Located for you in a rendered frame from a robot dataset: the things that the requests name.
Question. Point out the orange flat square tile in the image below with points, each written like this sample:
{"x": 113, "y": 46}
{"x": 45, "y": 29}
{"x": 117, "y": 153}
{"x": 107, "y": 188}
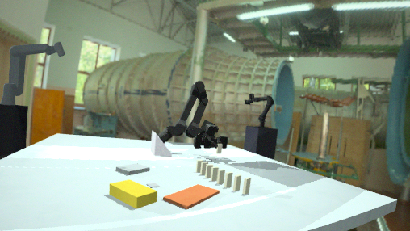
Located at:
{"x": 192, "y": 196}

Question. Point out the yellow rectangular block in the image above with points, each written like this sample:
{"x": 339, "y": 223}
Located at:
{"x": 133, "y": 194}

